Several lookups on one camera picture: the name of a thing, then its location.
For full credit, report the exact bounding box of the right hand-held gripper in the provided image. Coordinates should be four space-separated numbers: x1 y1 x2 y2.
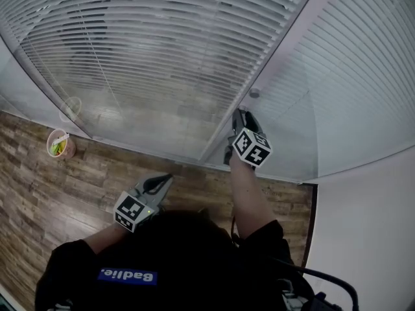
223 108 273 169

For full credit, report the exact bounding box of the thick black cable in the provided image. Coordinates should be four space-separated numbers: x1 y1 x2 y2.
268 256 360 311

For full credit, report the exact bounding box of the pink paper cup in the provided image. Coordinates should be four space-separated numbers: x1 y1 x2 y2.
46 128 77 159

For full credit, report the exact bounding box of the person's left forearm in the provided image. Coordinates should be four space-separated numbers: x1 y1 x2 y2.
82 222 129 256

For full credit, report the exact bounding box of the dark device box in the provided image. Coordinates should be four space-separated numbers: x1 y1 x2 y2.
310 292 343 311

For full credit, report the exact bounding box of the person's right forearm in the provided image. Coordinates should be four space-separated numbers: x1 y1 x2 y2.
229 157 276 240

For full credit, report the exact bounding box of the dark skirting strip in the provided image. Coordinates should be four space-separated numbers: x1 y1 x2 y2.
300 183 318 269

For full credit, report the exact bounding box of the grey harness clip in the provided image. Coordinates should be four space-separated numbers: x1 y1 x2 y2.
278 279 309 311
47 299 75 311

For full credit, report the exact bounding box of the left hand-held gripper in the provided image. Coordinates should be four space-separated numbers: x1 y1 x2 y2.
112 172 174 234

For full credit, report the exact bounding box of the glass door with blinds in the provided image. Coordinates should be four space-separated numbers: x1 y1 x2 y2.
200 0 415 185

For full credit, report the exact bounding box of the person's black shirt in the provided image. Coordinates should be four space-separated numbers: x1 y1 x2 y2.
34 220 315 311

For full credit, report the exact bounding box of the grey window bottom rail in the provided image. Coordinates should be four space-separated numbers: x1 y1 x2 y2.
90 134 303 185

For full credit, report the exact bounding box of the grey window frame post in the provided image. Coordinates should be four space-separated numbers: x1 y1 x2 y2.
196 0 345 165
0 32 95 139

